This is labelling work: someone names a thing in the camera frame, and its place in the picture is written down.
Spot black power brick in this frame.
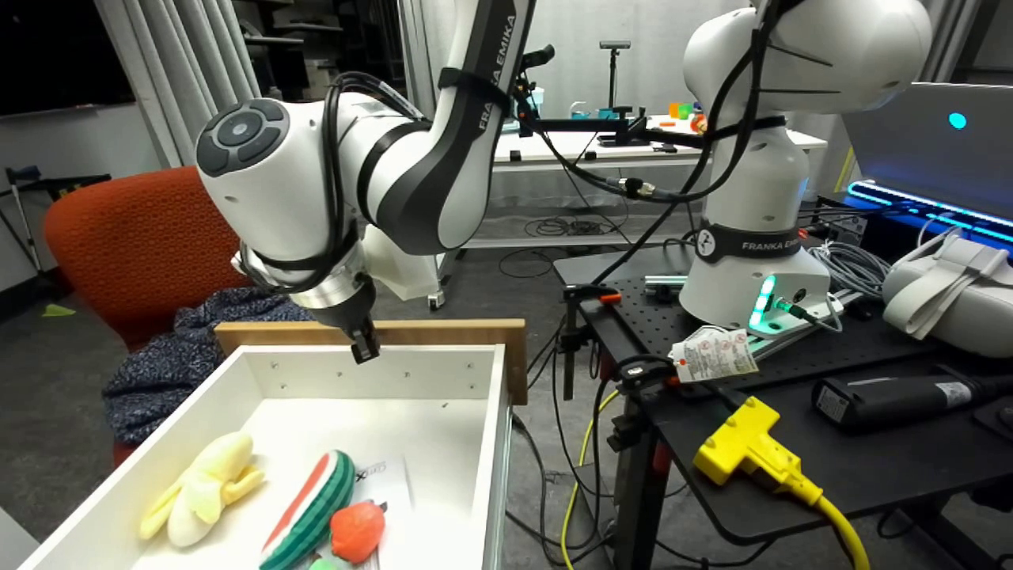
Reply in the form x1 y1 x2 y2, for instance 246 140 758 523
806 363 983 433

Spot grey cable bundle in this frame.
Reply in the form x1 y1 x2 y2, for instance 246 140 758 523
806 235 894 310

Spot black T-shaped stand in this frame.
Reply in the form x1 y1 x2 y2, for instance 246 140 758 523
592 37 636 120

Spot grey laptop blue lit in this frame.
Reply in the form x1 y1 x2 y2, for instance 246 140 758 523
839 81 1013 255

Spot white vertical blinds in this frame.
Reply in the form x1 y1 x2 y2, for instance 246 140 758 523
93 0 270 172

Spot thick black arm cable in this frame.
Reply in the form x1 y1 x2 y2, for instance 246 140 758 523
316 66 769 267

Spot yellow plush banana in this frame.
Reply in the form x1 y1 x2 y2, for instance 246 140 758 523
132 428 270 553

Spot thin yellow cable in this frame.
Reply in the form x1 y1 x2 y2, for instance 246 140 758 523
555 384 626 570

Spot grey VR headset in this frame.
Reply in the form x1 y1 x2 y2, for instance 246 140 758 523
878 229 1013 363

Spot orange red plush fruit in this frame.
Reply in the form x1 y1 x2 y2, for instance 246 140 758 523
326 499 390 570

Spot plush watermelon slice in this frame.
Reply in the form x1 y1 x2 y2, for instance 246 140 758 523
257 447 362 570

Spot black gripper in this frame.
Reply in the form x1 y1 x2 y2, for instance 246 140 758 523
315 277 382 369

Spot wooden drawer with metal handle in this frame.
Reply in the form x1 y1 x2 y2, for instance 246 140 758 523
13 316 532 570

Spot orange office chair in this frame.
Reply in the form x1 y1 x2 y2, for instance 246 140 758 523
39 163 252 470

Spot yellow power splitter cord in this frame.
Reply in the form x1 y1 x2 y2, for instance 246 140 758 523
689 392 878 570

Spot small colourful toys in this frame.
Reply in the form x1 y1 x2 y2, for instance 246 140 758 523
661 99 711 138

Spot white crumpled label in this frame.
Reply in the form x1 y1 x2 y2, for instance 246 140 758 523
664 322 764 388

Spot white work table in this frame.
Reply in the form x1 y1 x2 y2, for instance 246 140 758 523
489 123 831 219

